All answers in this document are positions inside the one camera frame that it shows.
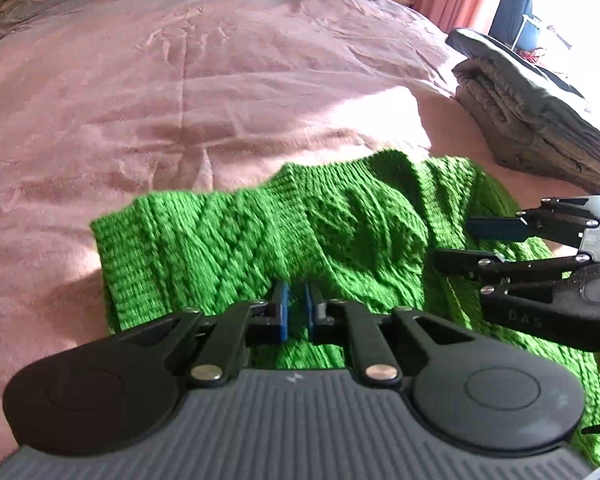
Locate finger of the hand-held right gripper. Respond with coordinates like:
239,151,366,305
467,199,600,251
434,250,593,311

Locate folded blue-grey garment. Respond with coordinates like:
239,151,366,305
445,27,600,168

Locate folded grey-brown garment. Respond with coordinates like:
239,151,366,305
452,57,600,193

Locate metal rack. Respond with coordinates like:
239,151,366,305
510,15,576,63

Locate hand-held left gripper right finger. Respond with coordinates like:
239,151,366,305
306,282,461,388

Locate green knitted sweater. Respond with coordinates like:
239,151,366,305
90,150,600,468

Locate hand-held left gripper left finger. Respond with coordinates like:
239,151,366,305
125,282,291,388

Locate pink bedspread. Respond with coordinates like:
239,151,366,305
0,0,600,480

